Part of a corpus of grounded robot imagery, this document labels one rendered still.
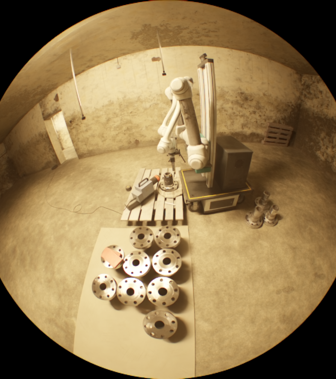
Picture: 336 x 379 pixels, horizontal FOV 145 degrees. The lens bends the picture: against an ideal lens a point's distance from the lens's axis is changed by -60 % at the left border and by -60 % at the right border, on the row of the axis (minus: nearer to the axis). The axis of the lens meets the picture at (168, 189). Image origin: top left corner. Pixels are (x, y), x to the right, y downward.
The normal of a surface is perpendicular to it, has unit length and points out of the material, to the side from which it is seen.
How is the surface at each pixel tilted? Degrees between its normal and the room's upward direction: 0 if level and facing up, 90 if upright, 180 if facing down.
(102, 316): 0
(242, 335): 0
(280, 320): 0
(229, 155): 90
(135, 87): 90
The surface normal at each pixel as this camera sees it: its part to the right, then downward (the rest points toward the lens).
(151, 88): -0.05, 0.63
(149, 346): -0.11, -0.77
